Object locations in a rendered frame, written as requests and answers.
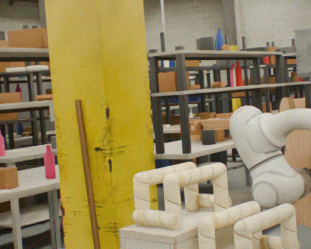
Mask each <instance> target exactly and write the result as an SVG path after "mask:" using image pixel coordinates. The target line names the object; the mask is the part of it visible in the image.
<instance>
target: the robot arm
mask: <svg viewBox="0 0 311 249"><path fill-rule="evenodd" d="M296 129H308V130H311V109H292V110H287V111H284V112H281V113H278V114H275V115H272V114H269V113H262V112H261V111H260V110H259V109H257V108H255V107H253V106H244V107H241V108H239V109H238V110H236V111H235V112H234V113H233V115H232V116H231V120H230V131H231V135H232V139H233V142H234V144H235V147H236V149H237V151H238V153H239V155H240V157H241V159H242V161H243V162H244V163H245V165H246V166H247V168H248V170H249V172H250V175H251V177H252V182H253V184H252V189H251V194H252V197H253V200H254V201H255V202H257V203H258V204H259V206H260V207H262V208H264V209H271V208H274V207H277V206H280V205H283V204H291V205H293V204H294V203H295V202H296V201H297V200H299V199H301V198H304V197H306V196H307V195H308V194H309V193H310V192H311V169H308V168H296V167H295V168H292V167H291V166H290V164H289V163H288V162H287V160H286V159H285V157H284V155H283V153H282V152H281V150H280V149H282V147H283V146H284V145H285V144H286V141H287V135H288V134H289V133H290V132H292V131H294V130H296Z"/></svg>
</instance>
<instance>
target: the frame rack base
mask: <svg viewBox="0 0 311 249"><path fill-rule="evenodd" d="M204 209H205V208H200V210H197V211H186V209H183V210H181V213H182V226H183V228H182V229H180V230H167V227H158V226H145V227H138V226H136V224H134V225H131V226H128V227H124V228H121V229H119V230H118V236H119V249H199V241H198V221H199V220H200V219H201V218H202V217H204V216H207V215H210V214H213V213H215V211H210V210H204ZM234 225H235V223H234V224H231V225H229V226H226V227H223V228H221V229H219V230H216V231H215V245H216V249H235V247H234V232H233V229H234Z"/></svg>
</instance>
